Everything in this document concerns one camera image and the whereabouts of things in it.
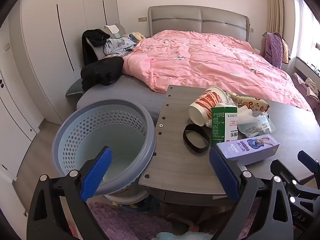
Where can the beige curtain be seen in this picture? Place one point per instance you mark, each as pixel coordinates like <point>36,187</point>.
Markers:
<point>275,5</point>

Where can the grey padded headboard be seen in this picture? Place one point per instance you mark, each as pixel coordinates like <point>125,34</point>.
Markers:
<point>175,20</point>

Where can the wall switch panel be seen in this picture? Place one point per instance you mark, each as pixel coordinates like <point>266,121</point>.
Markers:
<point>142,19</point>

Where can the white round container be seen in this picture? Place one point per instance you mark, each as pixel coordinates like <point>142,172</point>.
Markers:
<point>127,197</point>

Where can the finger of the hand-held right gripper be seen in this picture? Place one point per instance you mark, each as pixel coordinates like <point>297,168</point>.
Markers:
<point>306,158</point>
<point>281,167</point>

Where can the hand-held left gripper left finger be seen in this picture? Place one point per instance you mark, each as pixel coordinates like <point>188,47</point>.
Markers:
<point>96,170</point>

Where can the grey cushion with white label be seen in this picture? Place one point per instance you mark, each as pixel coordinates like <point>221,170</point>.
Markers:
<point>113,28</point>

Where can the light blue garment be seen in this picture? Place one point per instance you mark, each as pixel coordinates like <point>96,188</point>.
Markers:
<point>118,46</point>

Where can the green and white carton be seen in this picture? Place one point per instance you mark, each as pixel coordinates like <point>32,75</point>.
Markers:
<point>220,125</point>

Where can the red striped paper cup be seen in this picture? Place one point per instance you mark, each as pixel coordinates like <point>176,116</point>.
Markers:
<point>207,100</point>

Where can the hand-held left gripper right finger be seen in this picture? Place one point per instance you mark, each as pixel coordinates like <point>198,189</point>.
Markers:
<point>223,172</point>

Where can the black jacket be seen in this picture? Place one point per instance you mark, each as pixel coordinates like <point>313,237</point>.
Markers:
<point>102,72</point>

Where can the grey bed sheet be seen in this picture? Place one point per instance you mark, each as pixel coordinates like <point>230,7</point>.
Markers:
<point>120,92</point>

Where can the purple cartoon box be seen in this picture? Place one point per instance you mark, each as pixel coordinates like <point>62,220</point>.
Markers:
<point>250,147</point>

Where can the white tissue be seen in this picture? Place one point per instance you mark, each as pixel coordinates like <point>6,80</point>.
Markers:
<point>246,115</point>

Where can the pink duvet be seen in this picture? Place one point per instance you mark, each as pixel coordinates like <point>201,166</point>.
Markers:
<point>212,60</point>

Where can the black garment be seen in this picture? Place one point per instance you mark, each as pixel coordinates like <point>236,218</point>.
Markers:
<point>93,36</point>

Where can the yellow plush toy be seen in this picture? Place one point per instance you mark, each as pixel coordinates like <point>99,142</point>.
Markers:
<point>137,36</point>

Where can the white wardrobe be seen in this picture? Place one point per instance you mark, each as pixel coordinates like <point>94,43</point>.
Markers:
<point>45,42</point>

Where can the cream printed snack wrapper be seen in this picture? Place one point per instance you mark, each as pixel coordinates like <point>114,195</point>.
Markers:
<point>255,105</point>

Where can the window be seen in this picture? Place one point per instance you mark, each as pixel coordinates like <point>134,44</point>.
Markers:
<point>310,30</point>

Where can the yellow quilted garment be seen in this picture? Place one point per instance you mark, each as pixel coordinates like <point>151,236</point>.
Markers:
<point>286,51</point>

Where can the pale blue wipes packet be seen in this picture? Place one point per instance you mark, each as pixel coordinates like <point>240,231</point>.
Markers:
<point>260,126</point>

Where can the black elastic band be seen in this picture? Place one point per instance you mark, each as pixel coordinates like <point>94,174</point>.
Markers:
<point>185,137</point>

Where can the white cabinet doors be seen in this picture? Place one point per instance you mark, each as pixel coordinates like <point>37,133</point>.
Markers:
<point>12,117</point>

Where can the blue perforated plastic basket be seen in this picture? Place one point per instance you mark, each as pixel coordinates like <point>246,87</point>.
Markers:
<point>75,135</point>

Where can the beige clothes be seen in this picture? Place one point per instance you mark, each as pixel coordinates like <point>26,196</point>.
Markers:
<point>311,86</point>

